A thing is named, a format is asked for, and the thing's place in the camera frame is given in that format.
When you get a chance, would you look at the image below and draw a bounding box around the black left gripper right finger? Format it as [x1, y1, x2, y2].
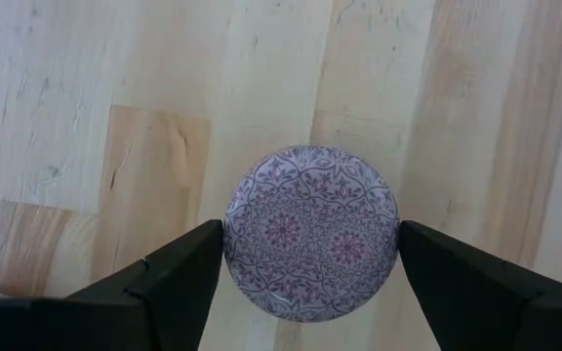
[398, 219, 542, 351]

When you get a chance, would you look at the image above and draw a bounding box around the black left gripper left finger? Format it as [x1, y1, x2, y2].
[31, 219, 225, 351]

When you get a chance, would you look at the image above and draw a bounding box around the pink patterned round candle tin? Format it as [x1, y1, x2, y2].
[221, 144, 401, 324]

